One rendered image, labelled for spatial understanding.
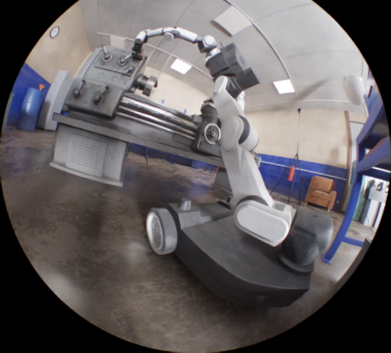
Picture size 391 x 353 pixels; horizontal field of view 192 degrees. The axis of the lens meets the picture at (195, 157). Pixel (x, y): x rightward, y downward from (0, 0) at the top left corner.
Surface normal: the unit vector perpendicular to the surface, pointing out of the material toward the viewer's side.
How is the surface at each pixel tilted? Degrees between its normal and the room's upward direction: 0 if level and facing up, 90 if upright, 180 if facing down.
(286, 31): 180
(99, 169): 90
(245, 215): 90
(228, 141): 90
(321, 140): 90
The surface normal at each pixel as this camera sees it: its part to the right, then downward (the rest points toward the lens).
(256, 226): -0.74, -0.21
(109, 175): 0.51, 0.15
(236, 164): -0.74, 0.22
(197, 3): -0.27, 0.96
